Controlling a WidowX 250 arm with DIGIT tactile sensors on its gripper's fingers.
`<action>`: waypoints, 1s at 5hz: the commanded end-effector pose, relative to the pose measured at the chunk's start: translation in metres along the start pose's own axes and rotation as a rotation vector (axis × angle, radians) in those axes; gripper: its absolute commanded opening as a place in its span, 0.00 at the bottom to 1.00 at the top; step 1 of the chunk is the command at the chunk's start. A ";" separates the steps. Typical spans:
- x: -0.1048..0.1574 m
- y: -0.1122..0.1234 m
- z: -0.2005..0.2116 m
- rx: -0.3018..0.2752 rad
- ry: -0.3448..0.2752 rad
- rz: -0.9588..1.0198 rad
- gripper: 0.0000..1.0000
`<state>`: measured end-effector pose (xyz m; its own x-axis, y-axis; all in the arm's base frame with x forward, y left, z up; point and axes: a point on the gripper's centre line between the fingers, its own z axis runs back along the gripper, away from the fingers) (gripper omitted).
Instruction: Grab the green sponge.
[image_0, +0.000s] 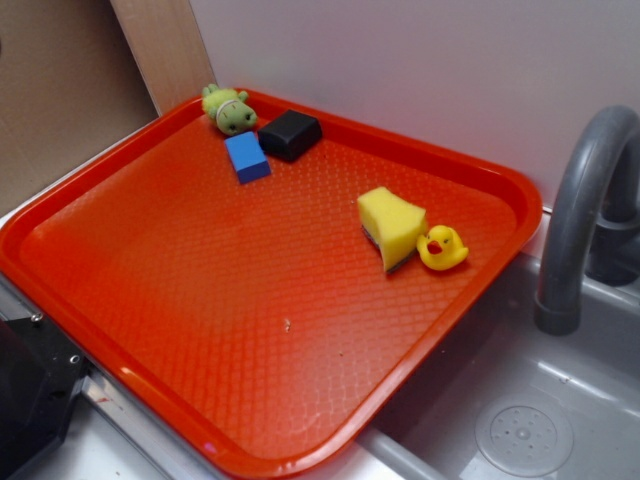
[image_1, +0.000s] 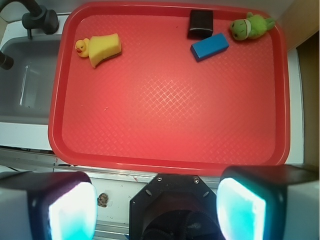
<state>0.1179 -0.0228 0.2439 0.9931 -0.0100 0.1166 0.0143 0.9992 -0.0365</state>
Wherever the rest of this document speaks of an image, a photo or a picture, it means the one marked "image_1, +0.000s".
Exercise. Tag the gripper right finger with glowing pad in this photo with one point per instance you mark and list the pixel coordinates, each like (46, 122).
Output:
(269, 202)

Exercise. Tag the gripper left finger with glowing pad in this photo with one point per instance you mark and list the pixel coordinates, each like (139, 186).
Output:
(47, 206)

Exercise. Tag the yellow and green sponge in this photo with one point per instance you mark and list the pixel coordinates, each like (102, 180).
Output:
(103, 47)

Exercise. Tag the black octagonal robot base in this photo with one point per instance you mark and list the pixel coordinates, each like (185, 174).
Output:
(174, 207)

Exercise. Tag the grey toy sink basin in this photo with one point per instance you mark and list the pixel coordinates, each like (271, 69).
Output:
(26, 89)

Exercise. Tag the red plastic tray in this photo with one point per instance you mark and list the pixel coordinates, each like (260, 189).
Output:
(154, 108)

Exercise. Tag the blue rectangular block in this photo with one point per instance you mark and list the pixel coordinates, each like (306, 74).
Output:
(209, 47)

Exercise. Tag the yellow rubber duck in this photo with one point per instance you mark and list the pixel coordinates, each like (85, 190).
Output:
(82, 47)

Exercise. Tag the green plush frog toy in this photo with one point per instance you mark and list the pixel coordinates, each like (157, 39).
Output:
(252, 27)

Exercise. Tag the grey sink faucet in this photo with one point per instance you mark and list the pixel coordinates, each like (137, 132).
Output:
(37, 17)

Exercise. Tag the black box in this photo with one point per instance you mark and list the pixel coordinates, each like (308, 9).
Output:
(201, 24)

